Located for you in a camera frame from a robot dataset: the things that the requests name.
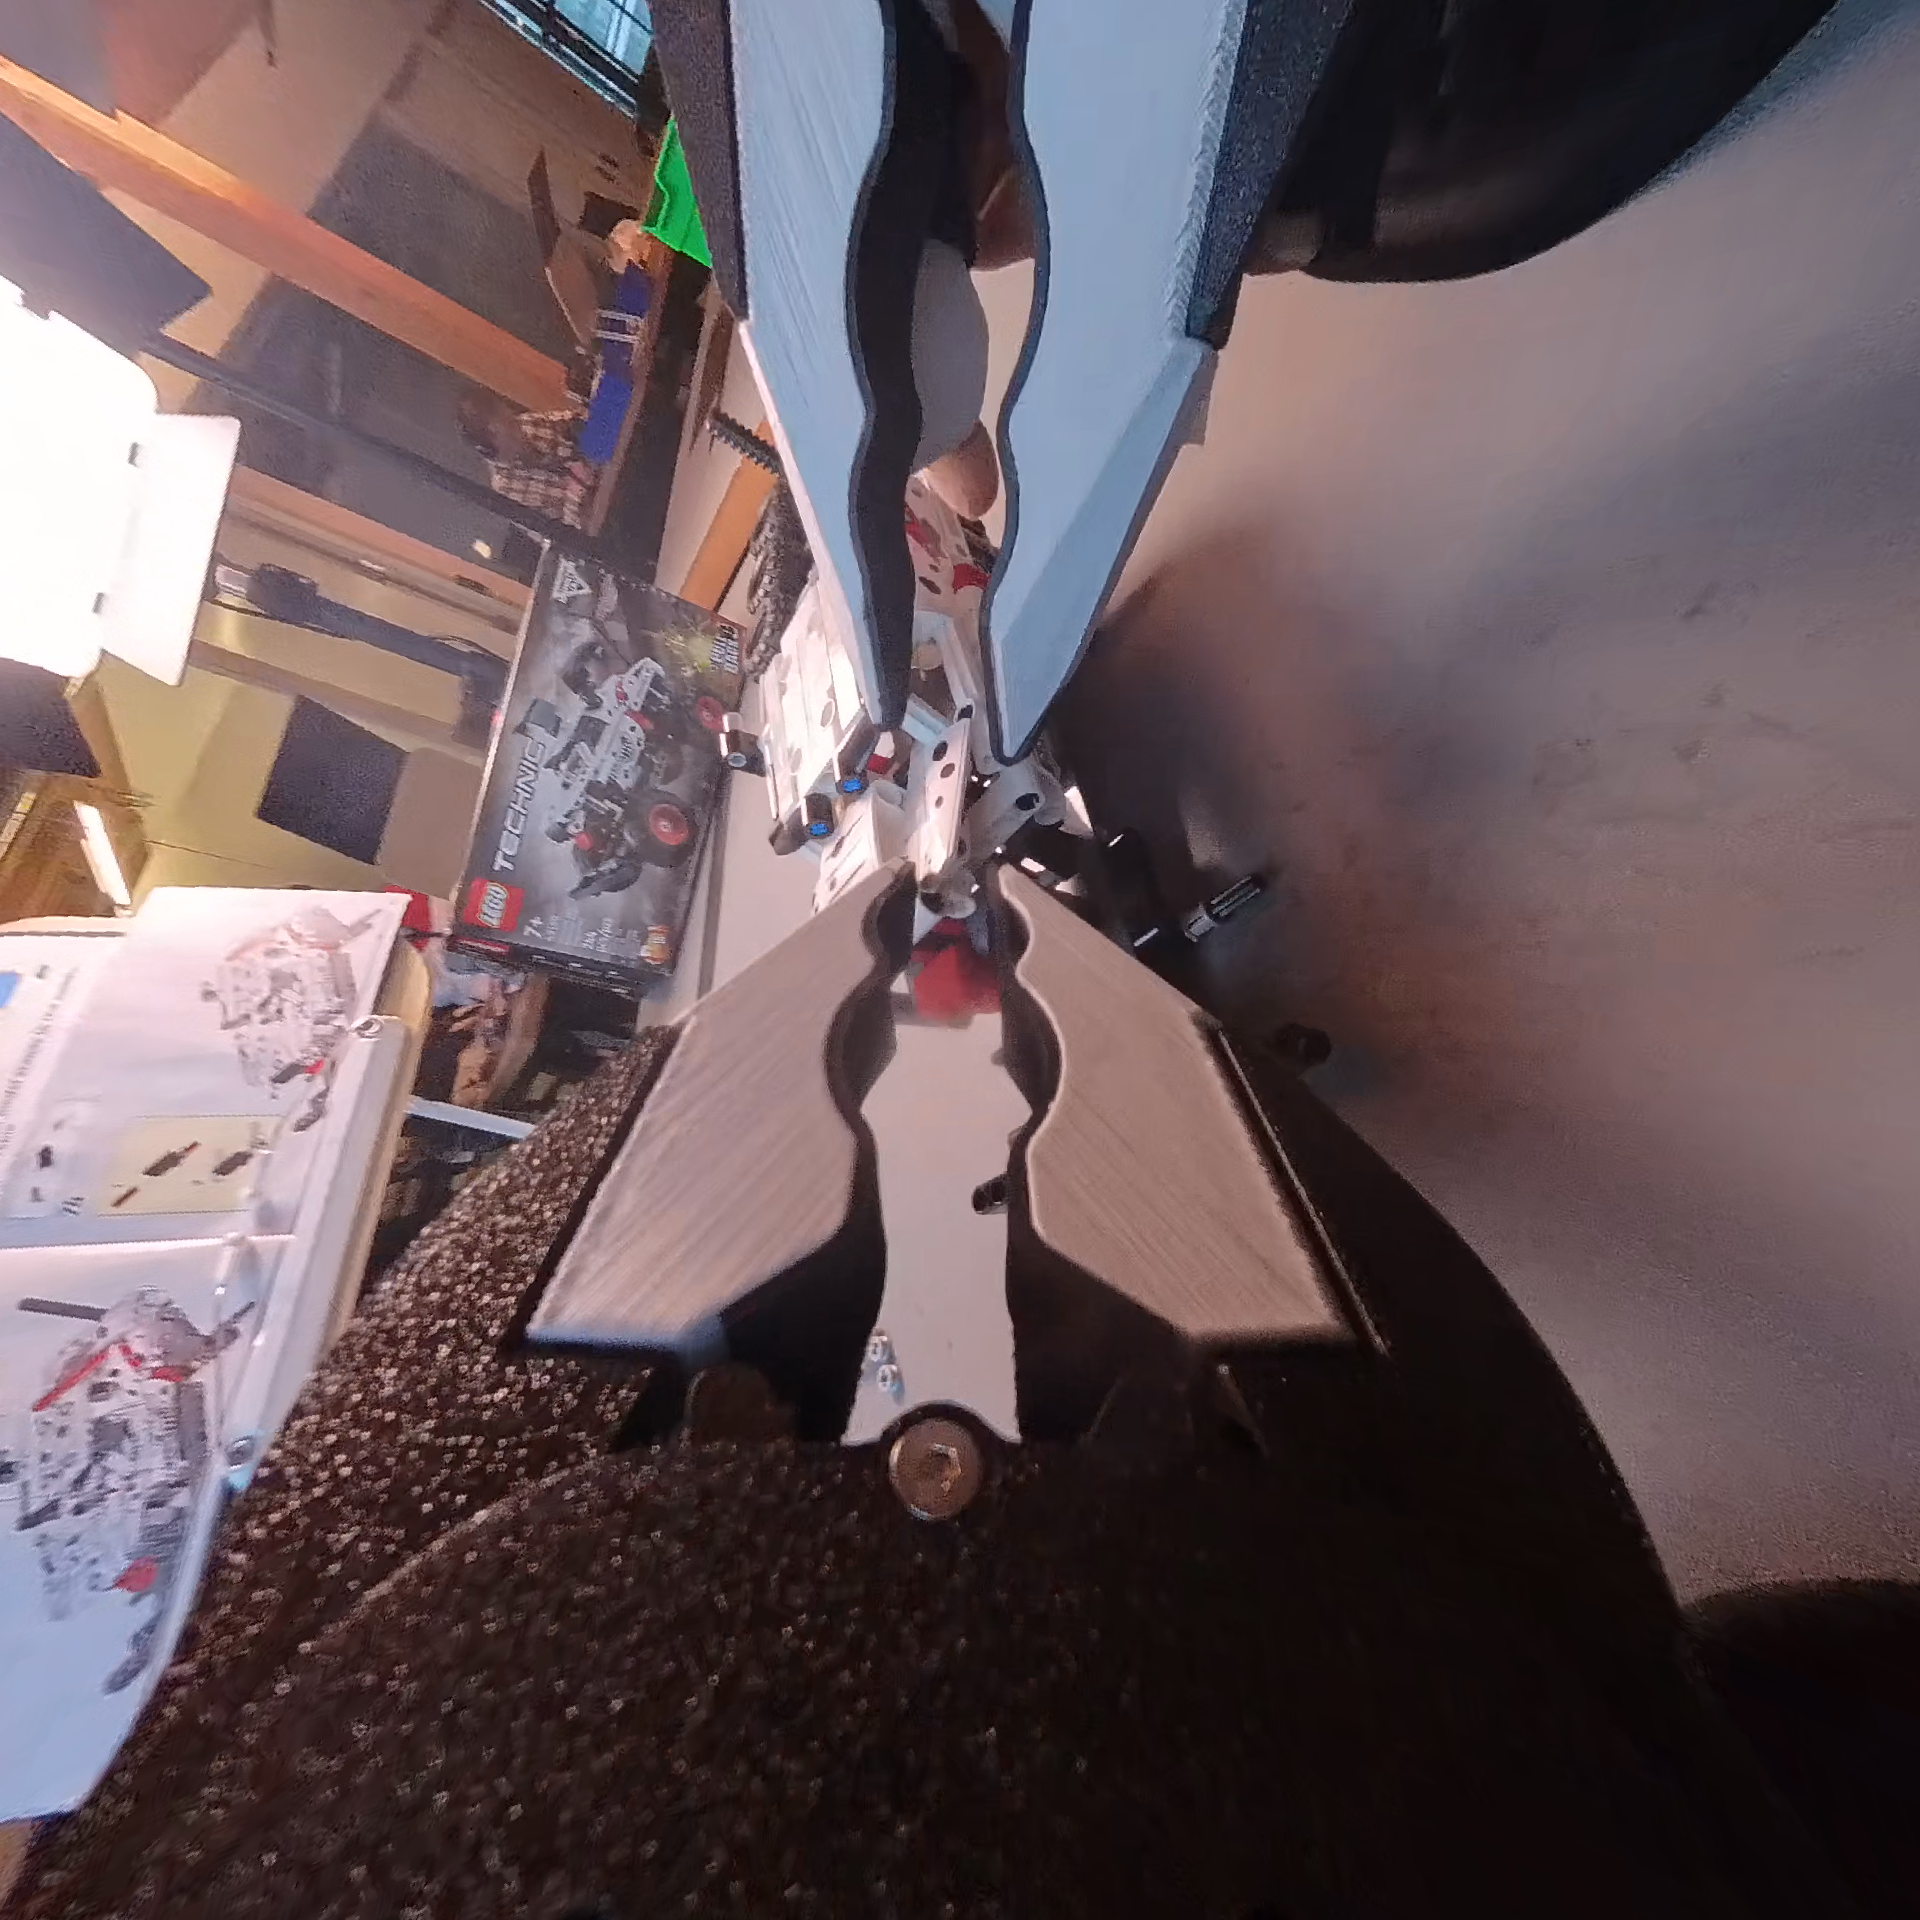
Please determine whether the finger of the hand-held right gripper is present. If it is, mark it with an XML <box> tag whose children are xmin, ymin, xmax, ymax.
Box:
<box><xmin>976</xmin><ymin>0</ymin><xmax>1253</xmax><ymax>767</ymax></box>
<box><xmin>726</xmin><ymin>0</ymin><xmax>964</xmax><ymax>729</ymax></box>

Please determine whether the black wrist rest pad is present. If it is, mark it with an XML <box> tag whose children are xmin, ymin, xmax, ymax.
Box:
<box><xmin>1259</xmin><ymin>0</ymin><xmax>1850</xmax><ymax>288</ymax></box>

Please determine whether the green plastic box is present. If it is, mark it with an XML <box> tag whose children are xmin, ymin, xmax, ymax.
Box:
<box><xmin>637</xmin><ymin>119</ymin><xmax>713</xmax><ymax>271</ymax></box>

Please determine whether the printed instruction sheet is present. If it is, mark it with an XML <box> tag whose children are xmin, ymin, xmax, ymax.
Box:
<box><xmin>0</xmin><ymin>943</ymin><xmax>78</xmax><ymax>1216</ymax></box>

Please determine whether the person's right hand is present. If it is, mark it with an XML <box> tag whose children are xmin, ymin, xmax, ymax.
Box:
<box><xmin>918</xmin><ymin>0</ymin><xmax>1044</xmax><ymax>513</ymax></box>

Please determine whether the dark cardboard lego box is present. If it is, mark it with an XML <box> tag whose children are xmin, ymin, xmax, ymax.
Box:
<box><xmin>451</xmin><ymin>540</ymin><xmax>752</xmax><ymax>991</ymax></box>

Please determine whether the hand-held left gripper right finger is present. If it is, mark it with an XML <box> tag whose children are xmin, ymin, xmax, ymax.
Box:
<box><xmin>992</xmin><ymin>864</ymin><xmax>1360</xmax><ymax>1437</ymax></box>

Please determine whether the lego instruction booklet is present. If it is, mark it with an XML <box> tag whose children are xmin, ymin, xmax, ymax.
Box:
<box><xmin>0</xmin><ymin>886</ymin><xmax>409</xmax><ymax>1824</ymax></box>

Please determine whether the black metal tube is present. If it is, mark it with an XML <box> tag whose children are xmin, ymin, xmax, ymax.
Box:
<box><xmin>218</xmin><ymin>561</ymin><xmax>520</xmax><ymax>662</ymax></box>

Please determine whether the white lego monster truck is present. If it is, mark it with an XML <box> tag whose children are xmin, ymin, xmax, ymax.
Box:
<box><xmin>705</xmin><ymin>405</ymin><xmax>1277</xmax><ymax>1038</ymax></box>

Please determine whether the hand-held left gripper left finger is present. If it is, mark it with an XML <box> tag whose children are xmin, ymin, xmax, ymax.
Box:
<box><xmin>526</xmin><ymin>864</ymin><xmax>921</xmax><ymax>1445</ymax></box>

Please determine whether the wooden beam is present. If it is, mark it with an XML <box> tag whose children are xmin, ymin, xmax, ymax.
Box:
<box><xmin>0</xmin><ymin>60</ymin><xmax>579</xmax><ymax>413</ymax></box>

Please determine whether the black square panel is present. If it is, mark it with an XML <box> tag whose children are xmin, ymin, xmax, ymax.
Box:
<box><xmin>256</xmin><ymin>696</ymin><xmax>409</xmax><ymax>869</ymax></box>

